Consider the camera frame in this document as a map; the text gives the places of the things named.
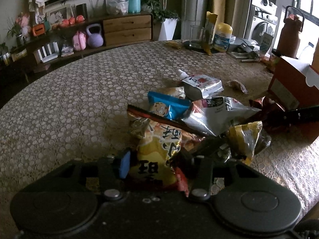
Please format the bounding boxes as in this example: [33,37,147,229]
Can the yellow white snack pouch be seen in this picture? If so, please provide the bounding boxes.
[226,121,263,165]

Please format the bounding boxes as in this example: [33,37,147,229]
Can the purple kettlebell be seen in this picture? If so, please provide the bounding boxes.
[86,23,104,48]

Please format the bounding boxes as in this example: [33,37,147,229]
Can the red white cardboard box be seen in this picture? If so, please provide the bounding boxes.
[268,56,319,140]

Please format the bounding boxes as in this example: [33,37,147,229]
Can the yellow red chip bag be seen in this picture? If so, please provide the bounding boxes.
[127,105,205,196]

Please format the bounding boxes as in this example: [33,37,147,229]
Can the teal spray bottle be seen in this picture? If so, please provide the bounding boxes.
[128,0,141,14]

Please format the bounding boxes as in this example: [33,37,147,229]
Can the orange tissue box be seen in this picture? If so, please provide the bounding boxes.
[32,23,46,37]

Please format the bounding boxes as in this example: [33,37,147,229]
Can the small brown wrapper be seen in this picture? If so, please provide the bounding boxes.
[227,79,248,94]

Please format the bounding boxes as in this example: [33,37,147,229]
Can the yellow clear snack bag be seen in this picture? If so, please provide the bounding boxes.
[202,11,218,56]

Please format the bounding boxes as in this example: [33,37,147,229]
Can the brown thermos bottle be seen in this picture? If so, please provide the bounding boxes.
[277,5,305,58]

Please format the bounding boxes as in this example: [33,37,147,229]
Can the picture frame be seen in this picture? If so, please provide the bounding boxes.
[46,4,72,27]

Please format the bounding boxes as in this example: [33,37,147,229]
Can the wooden drawer cabinet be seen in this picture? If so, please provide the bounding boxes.
[103,14,153,48]

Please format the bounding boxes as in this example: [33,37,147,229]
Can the white silver snack bag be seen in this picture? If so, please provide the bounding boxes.
[182,96,260,136]

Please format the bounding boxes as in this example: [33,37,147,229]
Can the dark red snack bag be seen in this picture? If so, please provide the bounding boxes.
[249,96,285,119]

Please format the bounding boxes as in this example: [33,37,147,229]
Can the black snack packet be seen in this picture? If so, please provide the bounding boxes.
[254,129,271,155]

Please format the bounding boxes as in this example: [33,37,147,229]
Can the pink small bag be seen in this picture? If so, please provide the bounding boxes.
[72,31,87,51]

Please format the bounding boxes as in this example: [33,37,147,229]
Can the beige wrapped bun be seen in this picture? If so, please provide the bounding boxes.
[158,86,185,99]

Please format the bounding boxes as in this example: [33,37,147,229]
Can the blue cookie snack pack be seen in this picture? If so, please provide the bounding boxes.
[148,91,191,120]

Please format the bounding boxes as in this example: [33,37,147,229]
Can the washing machine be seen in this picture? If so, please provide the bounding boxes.
[245,0,278,46]

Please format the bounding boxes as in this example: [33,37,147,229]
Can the yellow lid wipes canister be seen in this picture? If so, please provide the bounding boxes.
[213,23,232,52]

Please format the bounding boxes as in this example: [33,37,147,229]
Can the clear plastic bag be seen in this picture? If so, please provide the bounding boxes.
[106,0,129,15]

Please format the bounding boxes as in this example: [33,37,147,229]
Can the white plant pot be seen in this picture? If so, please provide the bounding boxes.
[159,18,178,41]

